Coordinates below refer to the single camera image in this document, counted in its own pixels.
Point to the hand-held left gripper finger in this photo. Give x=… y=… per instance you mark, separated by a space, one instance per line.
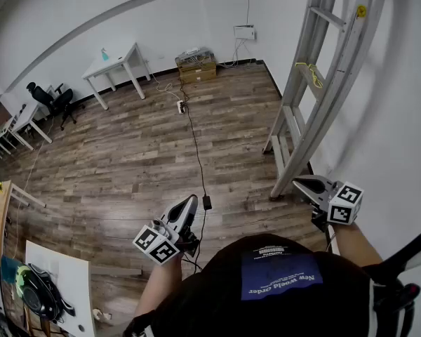
x=192 y=213
x=175 y=205

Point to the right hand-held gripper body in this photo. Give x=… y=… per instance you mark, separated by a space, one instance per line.
x=340 y=209

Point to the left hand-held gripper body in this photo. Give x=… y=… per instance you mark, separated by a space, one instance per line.
x=158 y=248

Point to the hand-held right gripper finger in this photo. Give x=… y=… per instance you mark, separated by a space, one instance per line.
x=307 y=196
x=315 y=178

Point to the teal spray bottle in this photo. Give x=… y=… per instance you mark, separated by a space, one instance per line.
x=106 y=57

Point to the person's left forearm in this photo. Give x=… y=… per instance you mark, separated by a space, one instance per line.
x=158 y=290

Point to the person's right forearm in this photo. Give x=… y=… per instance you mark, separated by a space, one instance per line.
x=354 y=244

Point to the black power adapter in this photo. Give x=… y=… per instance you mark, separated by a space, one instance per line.
x=207 y=203

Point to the person's black t-shirt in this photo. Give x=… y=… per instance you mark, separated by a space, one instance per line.
x=214 y=304

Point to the crumpled white paper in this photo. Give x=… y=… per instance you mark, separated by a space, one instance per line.
x=100 y=315

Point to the white table with round hole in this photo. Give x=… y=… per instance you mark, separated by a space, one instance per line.
x=73 y=286

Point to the white power strip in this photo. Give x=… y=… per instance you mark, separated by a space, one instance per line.
x=180 y=106

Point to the grey metal stepladder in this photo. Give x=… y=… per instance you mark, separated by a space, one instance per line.
x=337 y=79

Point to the black green helmet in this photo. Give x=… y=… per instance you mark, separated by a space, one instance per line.
x=38 y=293

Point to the brown cardboard box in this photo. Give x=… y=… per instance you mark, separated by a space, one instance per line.
x=196 y=74

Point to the teal bag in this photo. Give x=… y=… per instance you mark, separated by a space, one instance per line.
x=8 y=270

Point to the white square table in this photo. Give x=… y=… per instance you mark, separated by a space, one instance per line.
x=108 y=65

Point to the small white router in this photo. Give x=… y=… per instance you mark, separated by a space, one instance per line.
x=192 y=51

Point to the black mesh office chair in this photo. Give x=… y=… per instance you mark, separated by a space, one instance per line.
x=56 y=100

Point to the wooden desk with white legs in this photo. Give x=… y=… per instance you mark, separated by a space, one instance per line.
x=0 y=223

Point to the white desk with shelf box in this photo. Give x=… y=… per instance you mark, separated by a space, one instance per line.
x=0 y=133

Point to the grey network switch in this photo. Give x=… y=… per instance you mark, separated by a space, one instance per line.
x=196 y=57

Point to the white wall-mounted box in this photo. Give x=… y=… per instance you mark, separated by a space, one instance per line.
x=245 y=32

